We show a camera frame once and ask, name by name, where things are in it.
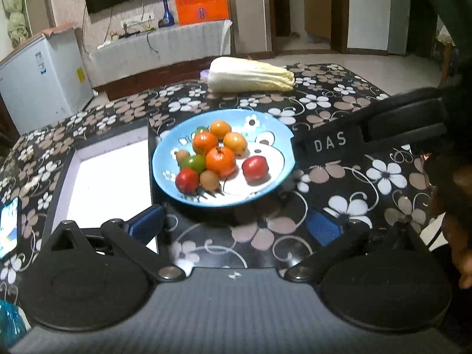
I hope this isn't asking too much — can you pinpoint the purple plastic container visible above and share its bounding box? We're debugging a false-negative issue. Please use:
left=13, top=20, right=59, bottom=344
left=200, top=69, right=210, bottom=81

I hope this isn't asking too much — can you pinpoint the blue tiger cartoon plate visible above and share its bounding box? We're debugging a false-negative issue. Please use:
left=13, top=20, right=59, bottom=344
left=151, top=109, right=295, bottom=209

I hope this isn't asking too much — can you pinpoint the blue plastic bag corner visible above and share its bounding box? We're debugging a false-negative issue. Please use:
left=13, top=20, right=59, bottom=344
left=0, top=300, right=31, bottom=348

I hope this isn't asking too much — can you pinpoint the blue glass bottle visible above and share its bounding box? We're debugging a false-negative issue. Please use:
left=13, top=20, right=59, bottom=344
left=158, top=0, right=175, bottom=28

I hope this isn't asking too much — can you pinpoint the white chest freezer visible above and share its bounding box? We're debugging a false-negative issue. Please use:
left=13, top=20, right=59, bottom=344
left=1, top=23, right=94, bottom=134

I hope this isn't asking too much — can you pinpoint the large orange tangerine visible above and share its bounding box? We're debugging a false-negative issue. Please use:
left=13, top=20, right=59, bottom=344
left=206, top=146, right=237, bottom=179

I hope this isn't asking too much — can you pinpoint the yellow orange fruit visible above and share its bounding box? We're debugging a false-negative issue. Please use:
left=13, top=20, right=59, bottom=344
left=223, top=132, right=247, bottom=155

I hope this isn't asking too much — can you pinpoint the cabinet with white cover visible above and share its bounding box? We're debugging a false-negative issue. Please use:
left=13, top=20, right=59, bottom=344
left=84, top=20, right=232, bottom=100

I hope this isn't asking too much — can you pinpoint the black hanging cable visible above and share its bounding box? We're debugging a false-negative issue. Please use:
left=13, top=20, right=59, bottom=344
left=145, top=29, right=159, bottom=55

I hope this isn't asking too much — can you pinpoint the white napa cabbage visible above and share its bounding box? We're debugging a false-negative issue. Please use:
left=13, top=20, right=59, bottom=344
left=206, top=57, right=295, bottom=93

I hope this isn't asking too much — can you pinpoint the orange gift box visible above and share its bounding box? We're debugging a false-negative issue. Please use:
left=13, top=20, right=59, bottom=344
left=174, top=0, right=230, bottom=26

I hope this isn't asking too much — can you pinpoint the person's hand at right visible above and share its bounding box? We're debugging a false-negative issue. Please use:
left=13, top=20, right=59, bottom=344
left=424, top=154, right=471, bottom=289

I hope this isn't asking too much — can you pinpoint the orange persimmon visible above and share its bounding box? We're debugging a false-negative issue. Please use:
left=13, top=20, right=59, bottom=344
left=209, top=120, right=232, bottom=141

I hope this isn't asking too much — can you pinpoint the black shallow box white lining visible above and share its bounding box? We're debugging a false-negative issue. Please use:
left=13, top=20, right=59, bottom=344
left=42, top=118, right=157, bottom=241

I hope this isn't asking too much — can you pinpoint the green tomato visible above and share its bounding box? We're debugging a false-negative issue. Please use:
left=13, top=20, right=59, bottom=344
left=181, top=155, right=206, bottom=174
left=195, top=126, right=210, bottom=135

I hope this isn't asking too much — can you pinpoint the floral black tablecloth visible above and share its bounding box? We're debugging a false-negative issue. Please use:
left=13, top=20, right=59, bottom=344
left=1, top=63, right=438, bottom=303

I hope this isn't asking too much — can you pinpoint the dark red tomato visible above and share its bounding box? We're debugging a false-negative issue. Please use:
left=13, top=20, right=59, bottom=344
left=242, top=156, right=269, bottom=182

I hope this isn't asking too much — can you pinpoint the small orange tangerine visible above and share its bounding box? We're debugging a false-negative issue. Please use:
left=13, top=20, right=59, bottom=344
left=192, top=131, right=218, bottom=156

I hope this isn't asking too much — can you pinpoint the white power strip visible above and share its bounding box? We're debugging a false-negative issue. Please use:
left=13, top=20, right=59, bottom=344
left=120, top=11, right=155, bottom=30

